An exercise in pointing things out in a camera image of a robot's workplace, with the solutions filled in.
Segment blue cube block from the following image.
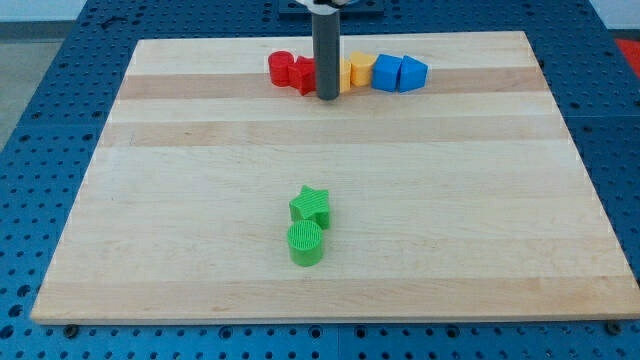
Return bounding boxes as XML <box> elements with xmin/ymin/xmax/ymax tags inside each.
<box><xmin>371</xmin><ymin>54</ymin><xmax>402</xmax><ymax>92</ymax></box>

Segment yellow block behind rod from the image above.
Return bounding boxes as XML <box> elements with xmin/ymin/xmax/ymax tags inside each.
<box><xmin>339</xmin><ymin>58</ymin><xmax>351</xmax><ymax>93</ymax></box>

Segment blue wedge block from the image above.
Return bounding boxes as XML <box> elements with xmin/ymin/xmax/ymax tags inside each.
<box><xmin>398</xmin><ymin>56</ymin><xmax>429</xmax><ymax>92</ymax></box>

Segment green cylinder block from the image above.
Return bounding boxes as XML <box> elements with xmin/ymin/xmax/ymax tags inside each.
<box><xmin>287</xmin><ymin>220</ymin><xmax>323</xmax><ymax>267</ymax></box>

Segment yellow hexagon block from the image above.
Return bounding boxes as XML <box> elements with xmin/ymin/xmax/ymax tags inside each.
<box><xmin>349</xmin><ymin>51</ymin><xmax>377</xmax><ymax>87</ymax></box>

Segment red cylinder block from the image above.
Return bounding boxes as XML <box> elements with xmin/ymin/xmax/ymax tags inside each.
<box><xmin>268</xmin><ymin>50</ymin><xmax>294</xmax><ymax>87</ymax></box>

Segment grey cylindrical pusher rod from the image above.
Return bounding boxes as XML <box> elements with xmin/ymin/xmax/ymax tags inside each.
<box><xmin>311</xmin><ymin>5</ymin><xmax>340</xmax><ymax>101</ymax></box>

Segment red star block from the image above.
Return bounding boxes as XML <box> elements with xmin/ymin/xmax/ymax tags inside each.
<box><xmin>287</xmin><ymin>56</ymin><xmax>316</xmax><ymax>96</ymax></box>

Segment wooden board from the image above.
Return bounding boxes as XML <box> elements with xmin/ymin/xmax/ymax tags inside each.
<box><xmin>31</xmin><ymin>31</ymin><xmax>639</xmax><ymax>325</ymax></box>

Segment green star block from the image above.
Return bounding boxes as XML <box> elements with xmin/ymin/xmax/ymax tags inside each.
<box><xmin>289</xmin><ymin>185</ymin><xmax>331</xmax><ymax>230</ymax></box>

